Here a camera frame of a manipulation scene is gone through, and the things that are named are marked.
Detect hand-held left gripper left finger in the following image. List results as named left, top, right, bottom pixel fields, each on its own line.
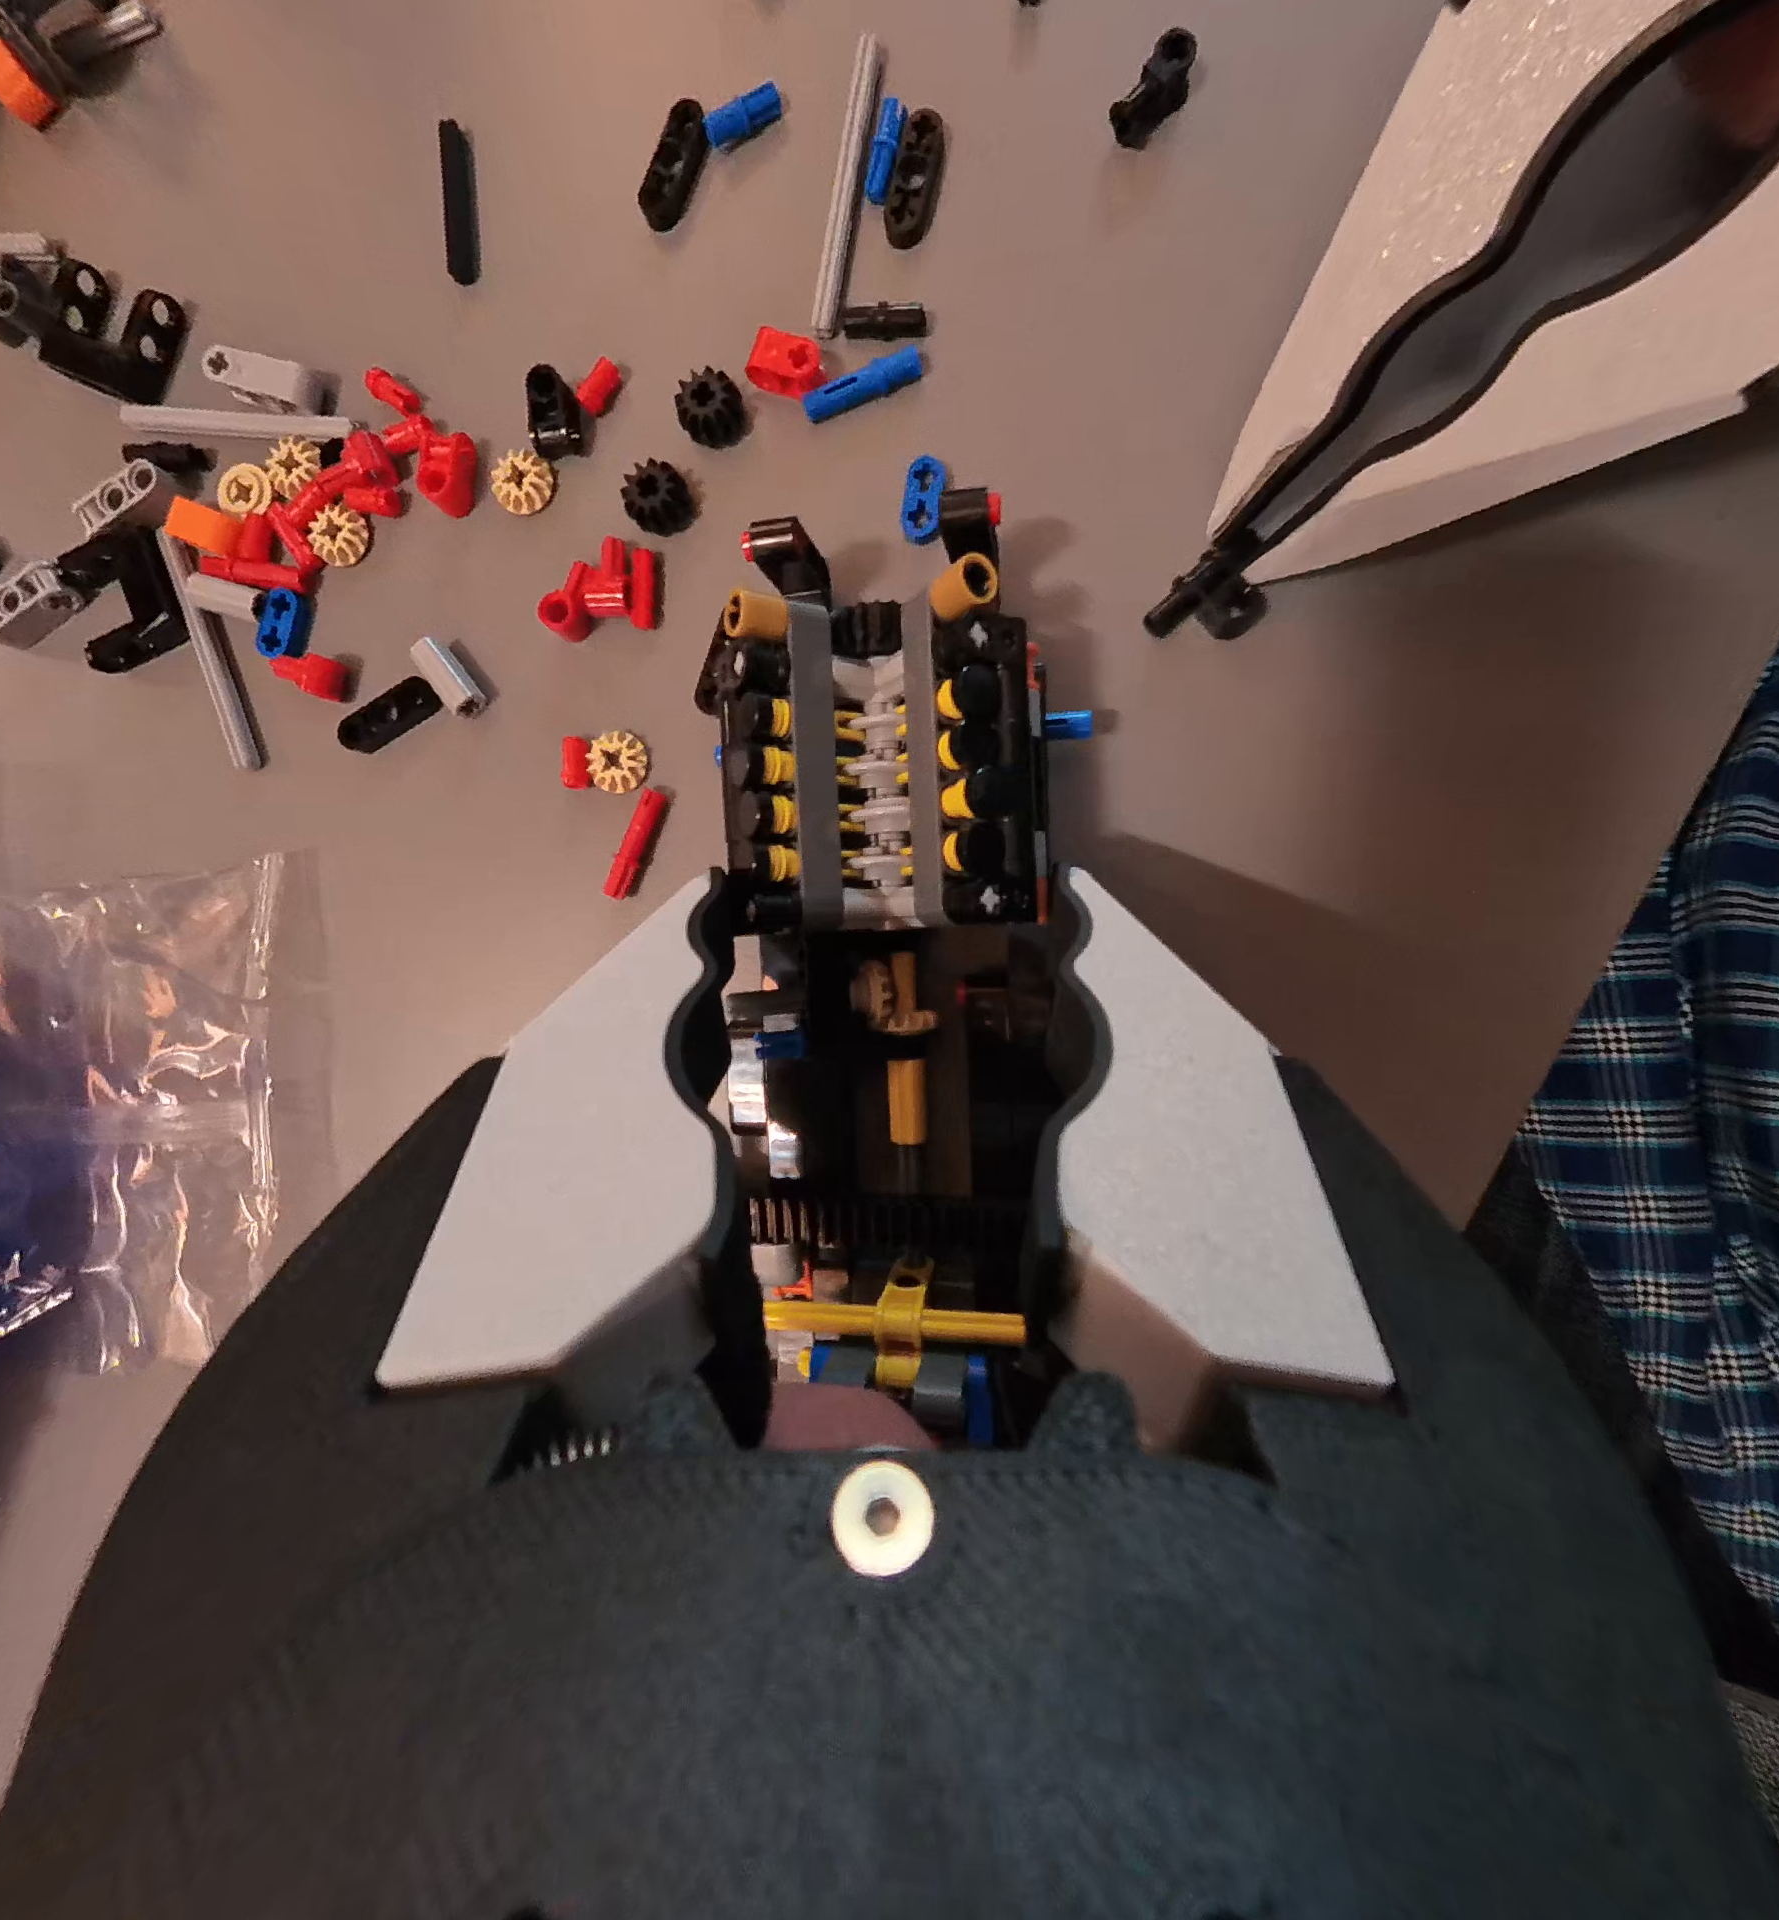
left=372, top=866, right=756, bottom=1393

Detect black lego axle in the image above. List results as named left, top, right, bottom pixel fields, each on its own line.
left=436, top=117, right=484, bottom=290

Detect long grey lego axle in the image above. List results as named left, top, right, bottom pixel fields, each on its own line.
left=807, top=30, right=892, bottom=341

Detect black angled lego liftarm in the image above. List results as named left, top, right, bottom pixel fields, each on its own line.
left=39, top=254, right=193, bottom=409

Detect long blue lego pin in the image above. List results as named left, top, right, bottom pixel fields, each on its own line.
left=799, top=344, right=928, bottom=429

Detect black lego fork piece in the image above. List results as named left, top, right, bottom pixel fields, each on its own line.
left=83, top=528, right=205, bottom=681

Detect light grey cross connector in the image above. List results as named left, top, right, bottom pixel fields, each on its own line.
left=201, top=341, right=343, bottom=418

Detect lego engine assembly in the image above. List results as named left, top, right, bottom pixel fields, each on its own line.
left=695, top=488, right=1101, bottom=1449

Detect light grey lego connector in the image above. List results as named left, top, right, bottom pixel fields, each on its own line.
left=410, top=633, right=501, bottom=722

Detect clear plastic bag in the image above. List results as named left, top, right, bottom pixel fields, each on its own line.
left=0, top=852, right=324, bottom=1374

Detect grey lego liftarm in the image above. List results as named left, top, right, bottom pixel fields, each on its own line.
left=0, top=560, right=90, bottom=657
left=71, top=454, right=167, bottom=537

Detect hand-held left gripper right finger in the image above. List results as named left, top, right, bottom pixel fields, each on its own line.
left=1043, top=864, right=1399, bottom=1444

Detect orange and grey lego part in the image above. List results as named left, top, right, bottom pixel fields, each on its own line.
left=0, top=0, right=167, bottom=131

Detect pile of red lego pins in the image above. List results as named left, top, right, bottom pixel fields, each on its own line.
left=190, top=365, right=482, bottom=604

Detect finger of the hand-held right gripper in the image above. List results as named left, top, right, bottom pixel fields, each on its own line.
left=1203, top=0, right=1768, bottom=580
left=1226, top=97, right=1779, bottom=590

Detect black lego pin connector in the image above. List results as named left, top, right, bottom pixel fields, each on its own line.
left=1141, top=542, right=1269, bottom=644

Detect blue plaid shirt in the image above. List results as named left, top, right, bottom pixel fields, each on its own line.
left=1474, top=516, right=1779, bottom=1705

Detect long light grey lego beam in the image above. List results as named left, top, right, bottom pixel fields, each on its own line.
left=119, top=400, right=357, bottom=447

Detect red lego pin connector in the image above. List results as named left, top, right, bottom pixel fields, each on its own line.
left=533, top=534, right=668, bottom=647

